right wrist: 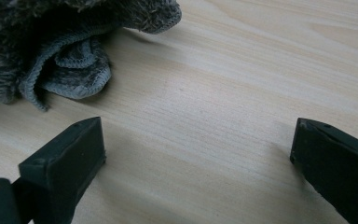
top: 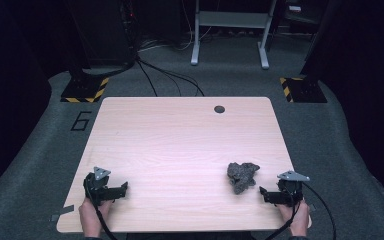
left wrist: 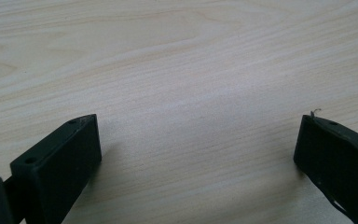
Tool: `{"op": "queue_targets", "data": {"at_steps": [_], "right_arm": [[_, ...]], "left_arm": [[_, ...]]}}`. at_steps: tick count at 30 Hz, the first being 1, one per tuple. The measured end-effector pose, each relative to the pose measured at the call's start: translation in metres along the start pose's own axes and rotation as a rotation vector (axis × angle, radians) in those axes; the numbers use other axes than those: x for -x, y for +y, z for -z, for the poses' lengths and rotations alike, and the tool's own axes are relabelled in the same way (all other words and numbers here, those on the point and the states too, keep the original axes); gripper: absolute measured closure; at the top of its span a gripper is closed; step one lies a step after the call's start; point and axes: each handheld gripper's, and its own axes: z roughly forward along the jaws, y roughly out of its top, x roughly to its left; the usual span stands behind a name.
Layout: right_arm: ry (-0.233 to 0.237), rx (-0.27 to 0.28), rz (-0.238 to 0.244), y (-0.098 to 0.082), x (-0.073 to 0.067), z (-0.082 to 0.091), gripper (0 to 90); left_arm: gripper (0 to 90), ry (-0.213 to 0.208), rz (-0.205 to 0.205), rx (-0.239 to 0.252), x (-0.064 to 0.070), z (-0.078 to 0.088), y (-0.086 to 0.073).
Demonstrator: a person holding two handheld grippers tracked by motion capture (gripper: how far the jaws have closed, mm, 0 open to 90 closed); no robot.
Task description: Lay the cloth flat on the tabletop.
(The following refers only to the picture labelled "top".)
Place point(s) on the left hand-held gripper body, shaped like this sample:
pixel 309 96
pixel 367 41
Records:
pixel 97 188

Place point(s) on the dark table grommet hole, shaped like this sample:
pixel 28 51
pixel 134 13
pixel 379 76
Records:
pixel 219 109

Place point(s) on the grey tape strips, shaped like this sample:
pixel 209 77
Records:
pixel 63 211

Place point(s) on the person's right hand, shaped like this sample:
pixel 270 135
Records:
pixel 296 218

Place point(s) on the black cabinet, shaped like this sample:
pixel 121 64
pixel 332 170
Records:
pixel 103 33

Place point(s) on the black stand post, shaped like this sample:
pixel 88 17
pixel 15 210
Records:
pixel 316 40

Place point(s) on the hazard-striped black stand base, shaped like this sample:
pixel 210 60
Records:
pixel 86 90
pixel 305 90

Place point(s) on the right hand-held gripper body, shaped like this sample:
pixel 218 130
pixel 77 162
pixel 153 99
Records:
pixel 290 190

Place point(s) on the white metal desk frame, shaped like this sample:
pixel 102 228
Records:
pixel 230 20

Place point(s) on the person's left hand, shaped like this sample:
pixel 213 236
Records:
pixel 91 216

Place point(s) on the grey speckled cloth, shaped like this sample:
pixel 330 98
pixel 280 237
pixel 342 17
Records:
pixel 242 176

